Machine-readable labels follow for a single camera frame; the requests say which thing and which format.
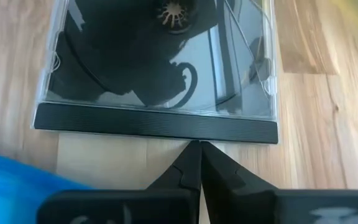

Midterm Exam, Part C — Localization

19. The blue plastic bag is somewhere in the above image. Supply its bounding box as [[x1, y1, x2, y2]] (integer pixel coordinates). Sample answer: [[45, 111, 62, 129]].
[[0, 147, 93, 224]]

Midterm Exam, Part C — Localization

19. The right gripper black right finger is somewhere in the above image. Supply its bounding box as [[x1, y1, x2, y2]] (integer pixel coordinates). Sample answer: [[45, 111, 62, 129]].
[[200, 141, 358, 224]]

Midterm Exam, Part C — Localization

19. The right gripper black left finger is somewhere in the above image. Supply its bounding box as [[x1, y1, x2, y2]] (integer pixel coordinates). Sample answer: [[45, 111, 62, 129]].
[[35, 139, 203, 224]]

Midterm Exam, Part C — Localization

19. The clear black CD jewel case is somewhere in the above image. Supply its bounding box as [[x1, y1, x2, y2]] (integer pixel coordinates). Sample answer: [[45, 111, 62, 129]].
[[31, 0, 280, 146]]

